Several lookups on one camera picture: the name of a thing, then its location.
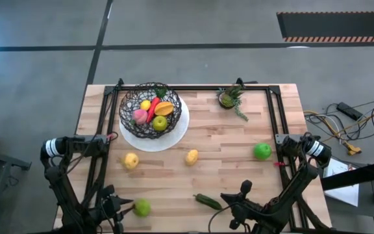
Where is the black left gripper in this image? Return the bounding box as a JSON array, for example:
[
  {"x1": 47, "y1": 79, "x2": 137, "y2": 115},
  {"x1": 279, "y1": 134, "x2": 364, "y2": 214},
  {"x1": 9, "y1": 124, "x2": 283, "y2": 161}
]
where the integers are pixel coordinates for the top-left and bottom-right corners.
[{"x1": 95, "y1": 183, "x2": 136, "y2": 234}]

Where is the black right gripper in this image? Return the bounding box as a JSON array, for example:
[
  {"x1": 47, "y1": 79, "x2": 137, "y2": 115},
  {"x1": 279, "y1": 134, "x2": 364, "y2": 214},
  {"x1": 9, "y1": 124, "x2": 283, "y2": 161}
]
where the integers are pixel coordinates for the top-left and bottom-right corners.
[{"x1": 220, "y1": 179, "x2": 266, "y2": 228}]

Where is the yellow round fruit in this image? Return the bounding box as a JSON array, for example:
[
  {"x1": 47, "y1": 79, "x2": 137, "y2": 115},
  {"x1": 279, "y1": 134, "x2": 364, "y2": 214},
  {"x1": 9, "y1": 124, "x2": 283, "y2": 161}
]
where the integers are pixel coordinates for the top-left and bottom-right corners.
[{"x1": 120, "y1": 152, "x2": 140, "y2": 171}]

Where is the bright green apple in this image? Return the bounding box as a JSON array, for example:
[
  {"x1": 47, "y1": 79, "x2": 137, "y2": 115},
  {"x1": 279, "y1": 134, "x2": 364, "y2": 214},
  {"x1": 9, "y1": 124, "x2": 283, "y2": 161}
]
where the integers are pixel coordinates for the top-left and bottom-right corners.
[{"x1": 253, "y1": 142, "x2": 273, "y2": 161}]

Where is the yellow-green apple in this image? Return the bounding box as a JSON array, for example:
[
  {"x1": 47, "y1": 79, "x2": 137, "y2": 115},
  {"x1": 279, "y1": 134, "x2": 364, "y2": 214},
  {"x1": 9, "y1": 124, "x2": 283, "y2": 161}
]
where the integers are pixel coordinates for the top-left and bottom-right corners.
[{"x1": 151, "y1": 115, "x2": 169, "y2": 133}]

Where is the pink peach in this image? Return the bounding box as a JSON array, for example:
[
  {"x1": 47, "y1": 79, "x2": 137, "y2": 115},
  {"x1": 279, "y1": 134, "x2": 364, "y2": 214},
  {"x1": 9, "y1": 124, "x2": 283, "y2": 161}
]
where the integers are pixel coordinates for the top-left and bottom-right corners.
[{"x1": 131, "y1": 108, "x2": 149, "y2": 126}]

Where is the red-orange carrot with leaves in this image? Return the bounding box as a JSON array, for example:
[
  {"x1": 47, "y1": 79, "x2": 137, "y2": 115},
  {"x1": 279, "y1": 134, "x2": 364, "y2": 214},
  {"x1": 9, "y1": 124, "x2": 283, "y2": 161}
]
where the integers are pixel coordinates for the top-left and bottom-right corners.
[{"x1": 145, "y1": 85, "x2": 169, "y2": 124}]

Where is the yellow starfruit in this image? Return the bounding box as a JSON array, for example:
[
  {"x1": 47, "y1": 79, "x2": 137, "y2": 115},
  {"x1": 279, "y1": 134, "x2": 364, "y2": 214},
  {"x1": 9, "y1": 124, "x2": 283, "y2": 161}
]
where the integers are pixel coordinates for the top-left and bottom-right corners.
[{"x1": 153, "y1": 101, "x2": 175, "y2": 117}]

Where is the dark green cucumber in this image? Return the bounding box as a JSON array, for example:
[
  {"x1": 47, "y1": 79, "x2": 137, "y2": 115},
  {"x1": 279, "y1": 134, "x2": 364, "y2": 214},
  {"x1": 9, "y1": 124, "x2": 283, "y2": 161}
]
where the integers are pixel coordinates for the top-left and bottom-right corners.
[{"x1": 193, "y1": 193, "x2": 223, "y2": 211}]

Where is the yellow oblong fruit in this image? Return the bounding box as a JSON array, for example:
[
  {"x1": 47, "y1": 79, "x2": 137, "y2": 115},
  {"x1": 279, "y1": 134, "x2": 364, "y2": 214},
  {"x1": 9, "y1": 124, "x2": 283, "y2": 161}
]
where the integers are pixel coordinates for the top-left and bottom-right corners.
[{"x1": 184, "y1": 148, "x2": 199, "y2": 167}]

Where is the white round plate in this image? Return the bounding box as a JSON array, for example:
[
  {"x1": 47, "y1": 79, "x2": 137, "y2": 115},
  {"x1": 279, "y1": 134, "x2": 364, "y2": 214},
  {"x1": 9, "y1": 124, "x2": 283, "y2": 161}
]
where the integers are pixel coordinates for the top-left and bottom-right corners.
[{"x1": 119, "y1": 94, "x2": 191, "y2": 153}]

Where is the potted succulent plant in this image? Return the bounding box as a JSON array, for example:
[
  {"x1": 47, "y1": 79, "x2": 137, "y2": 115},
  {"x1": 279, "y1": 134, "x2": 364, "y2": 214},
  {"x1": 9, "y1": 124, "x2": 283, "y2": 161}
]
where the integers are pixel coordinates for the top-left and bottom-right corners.
[{"x1": 216, "y1": 84, "x2": 250, "y2": 122}]

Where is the white paper sheet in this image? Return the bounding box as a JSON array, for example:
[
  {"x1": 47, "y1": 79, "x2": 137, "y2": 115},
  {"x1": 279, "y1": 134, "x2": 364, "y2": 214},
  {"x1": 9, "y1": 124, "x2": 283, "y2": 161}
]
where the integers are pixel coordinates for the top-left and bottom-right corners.
[{"x1": 322, "y1": 157, "x2": 360, "y2": 208}]

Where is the black power brick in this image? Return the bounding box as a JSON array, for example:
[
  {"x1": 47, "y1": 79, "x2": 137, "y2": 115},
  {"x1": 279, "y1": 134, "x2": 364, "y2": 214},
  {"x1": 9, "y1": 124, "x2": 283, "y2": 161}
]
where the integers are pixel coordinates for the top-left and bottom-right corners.
[{"x1": 336, "y1": 101, "x2": 364, "y2": 122}]

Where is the hazard-striped black floor mat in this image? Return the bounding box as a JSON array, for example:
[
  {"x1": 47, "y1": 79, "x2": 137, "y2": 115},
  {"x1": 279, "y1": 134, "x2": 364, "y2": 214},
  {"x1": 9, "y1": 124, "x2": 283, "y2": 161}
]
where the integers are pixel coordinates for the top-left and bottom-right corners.
[{"x1": 276, "y1": 11, "x2": 374, "y2": 44}]

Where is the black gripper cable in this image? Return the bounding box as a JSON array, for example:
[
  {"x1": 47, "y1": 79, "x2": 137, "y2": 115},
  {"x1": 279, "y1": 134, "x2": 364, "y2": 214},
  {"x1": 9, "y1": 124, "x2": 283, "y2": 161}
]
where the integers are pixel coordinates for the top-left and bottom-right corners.
[{"x1": 207, "y1": 201, "x2": 240, "y2": 234}]

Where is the black woven wire basket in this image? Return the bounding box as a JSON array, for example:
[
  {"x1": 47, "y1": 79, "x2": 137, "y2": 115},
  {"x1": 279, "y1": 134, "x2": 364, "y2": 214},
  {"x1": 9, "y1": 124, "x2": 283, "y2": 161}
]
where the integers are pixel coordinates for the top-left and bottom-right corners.
[{"x1": 118, "y1": 81, "x2": 183, "y2": 140}]

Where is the bundle of floor cables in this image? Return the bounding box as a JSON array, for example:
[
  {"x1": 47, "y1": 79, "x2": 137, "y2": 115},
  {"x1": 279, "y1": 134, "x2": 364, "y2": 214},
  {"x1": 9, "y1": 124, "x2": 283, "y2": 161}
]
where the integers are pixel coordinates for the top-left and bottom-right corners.
[{"x1": 303, "y1": 100, "x2": 374, "y2": 148}]

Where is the black aluminium table frame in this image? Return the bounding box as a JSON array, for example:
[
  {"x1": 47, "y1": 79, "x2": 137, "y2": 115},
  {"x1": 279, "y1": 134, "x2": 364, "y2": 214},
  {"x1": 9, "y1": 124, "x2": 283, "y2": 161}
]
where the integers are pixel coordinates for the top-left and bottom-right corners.
[{"x1": 82, "y1": 77, "x2": 308, "y2": 234}]

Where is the yellow cable connector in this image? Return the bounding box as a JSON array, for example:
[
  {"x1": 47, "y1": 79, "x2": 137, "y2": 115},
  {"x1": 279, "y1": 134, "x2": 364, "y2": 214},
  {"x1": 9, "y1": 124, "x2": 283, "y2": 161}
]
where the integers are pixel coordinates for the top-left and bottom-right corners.
[{"x1": 342, "y1": 140, "x2": 363, "y2": 157}]

